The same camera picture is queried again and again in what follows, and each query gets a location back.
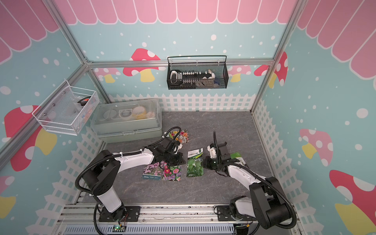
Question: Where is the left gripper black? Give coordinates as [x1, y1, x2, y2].
[163, 151, 186, 166]

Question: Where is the green pink flower seed packet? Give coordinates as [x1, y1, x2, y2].
[230, 152, 246, 166]

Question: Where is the purple flower seed packet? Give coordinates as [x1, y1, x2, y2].
[142, 163, 163, 180]

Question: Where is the pink mixed flower seed packet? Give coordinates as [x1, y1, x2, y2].
[162, 165, 181, 181]

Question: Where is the multicolour ranunculus seed packet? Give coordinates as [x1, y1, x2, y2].
[169, 129, 190, 144]

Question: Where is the green gourd seed packet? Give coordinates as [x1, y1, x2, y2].
[187, 148, 204, 178]

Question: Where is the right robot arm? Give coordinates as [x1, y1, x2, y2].
[204, 143, 297, 229]

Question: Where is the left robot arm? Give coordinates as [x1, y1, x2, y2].
[74, 137, 185, 222]

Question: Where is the translucent green storage box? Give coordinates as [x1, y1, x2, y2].
[91, 99, 163, 144]

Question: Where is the black white tool in basket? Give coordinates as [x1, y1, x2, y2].
[167, 70, 215, 86]

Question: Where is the small green circuit board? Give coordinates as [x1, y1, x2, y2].
[112, 225, 126, 233]

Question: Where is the black red object in basket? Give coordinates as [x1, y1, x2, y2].
[77, 96, 91, 106]

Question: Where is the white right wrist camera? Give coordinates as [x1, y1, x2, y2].
[207, 146, 217, 159]

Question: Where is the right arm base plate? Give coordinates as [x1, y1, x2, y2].
[214, 205, 256, 221]

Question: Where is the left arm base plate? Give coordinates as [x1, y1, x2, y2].
[99, 206, 141, 222]

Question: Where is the black wire mesh basket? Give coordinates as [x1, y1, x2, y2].
[166, 55, 229, 90]

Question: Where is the aluminium front rail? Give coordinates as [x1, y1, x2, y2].
[57, 202, 300, 227]

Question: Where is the white wire mesh basket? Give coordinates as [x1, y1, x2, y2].
[32, 81, 100, 136]

